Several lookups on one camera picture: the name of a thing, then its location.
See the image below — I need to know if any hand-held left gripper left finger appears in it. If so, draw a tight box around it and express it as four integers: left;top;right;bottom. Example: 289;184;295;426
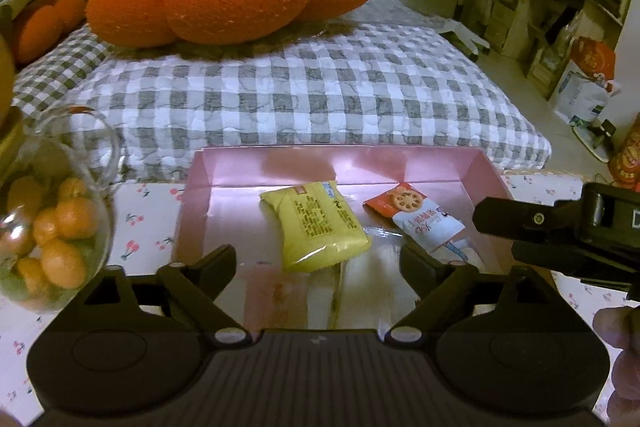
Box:
47;244;251;349

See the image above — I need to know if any orange white biscuit packet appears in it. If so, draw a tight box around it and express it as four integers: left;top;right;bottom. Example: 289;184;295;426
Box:
362;182;488;275

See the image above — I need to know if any yellow snack packet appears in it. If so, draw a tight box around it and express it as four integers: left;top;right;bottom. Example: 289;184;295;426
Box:
259;180;372;273

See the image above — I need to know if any large yellow citrus fruit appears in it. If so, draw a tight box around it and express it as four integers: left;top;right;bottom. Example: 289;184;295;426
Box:
0;38;16;130

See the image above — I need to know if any person's right hand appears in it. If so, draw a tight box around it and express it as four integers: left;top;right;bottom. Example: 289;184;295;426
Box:
592;304;640;427

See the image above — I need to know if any cherry print tablecloth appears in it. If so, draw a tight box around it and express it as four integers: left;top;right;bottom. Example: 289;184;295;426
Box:
0;167;640;427

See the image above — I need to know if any pile of kumquats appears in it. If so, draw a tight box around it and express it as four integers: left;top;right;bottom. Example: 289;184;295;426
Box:
0;177;101;303

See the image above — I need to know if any small orange plush cushion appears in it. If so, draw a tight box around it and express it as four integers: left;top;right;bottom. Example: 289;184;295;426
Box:
12;0;88;65

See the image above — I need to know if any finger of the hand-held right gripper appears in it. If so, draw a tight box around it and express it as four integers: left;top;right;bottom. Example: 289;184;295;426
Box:
472;197;585;249
511;243;640;294

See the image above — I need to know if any glass jar with handle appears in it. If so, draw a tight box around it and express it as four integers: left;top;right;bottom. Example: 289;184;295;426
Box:
0;107;121;313

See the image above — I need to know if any pink box with silver sides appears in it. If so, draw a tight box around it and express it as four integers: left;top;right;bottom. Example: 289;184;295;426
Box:
171;147;531;333

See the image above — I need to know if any grey checked quilt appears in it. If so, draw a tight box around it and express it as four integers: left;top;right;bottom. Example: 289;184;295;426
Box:
12;4;553;185

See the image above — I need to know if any red white shopping bag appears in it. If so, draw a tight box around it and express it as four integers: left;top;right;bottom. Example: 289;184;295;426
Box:
547;37;623;128

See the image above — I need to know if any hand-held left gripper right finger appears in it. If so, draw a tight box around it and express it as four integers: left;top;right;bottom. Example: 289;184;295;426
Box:
388;242;590;349

